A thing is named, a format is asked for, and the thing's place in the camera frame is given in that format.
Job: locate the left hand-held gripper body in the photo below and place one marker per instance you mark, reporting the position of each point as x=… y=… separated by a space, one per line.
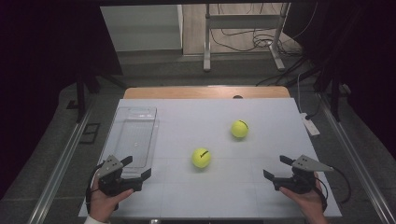
x=109 y=166

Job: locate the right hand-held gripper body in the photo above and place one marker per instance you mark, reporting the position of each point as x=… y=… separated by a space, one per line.
x=306 y=165

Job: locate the clear plastic container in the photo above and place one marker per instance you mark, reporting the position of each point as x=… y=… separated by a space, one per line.
x=137 y=137

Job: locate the yellow tennis ball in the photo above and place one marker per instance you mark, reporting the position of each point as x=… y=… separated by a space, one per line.
x=201 y=158
x=239 y=129

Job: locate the person's right hand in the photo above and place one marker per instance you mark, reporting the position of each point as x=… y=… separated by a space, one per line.
x=308 y=203

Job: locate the person's left hand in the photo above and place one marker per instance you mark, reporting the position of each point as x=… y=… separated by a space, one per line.
x=102 y=205

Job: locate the white power strip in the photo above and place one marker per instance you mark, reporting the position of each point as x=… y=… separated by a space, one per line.
x=309 y=124

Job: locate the white table board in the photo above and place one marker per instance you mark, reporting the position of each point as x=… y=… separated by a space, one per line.
x=218 y=186

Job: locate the black metal stand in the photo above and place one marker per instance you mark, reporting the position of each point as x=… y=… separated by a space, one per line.
x=335 y=99
x=81 y=93

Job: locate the dark round table grommet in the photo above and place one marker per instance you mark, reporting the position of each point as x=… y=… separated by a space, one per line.
x=237 y=96

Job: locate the dark curtain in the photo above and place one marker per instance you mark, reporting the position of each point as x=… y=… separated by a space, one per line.
x=37 y=62
x=367 y=62

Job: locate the white cabinet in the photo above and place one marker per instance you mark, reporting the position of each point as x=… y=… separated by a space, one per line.
x=140 y=28

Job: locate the aluminium floor rail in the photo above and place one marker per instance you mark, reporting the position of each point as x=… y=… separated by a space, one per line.
x=59 y=174
x=358 y=161

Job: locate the white metal desk frame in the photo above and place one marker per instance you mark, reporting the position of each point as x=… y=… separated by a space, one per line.
x=243 y=21

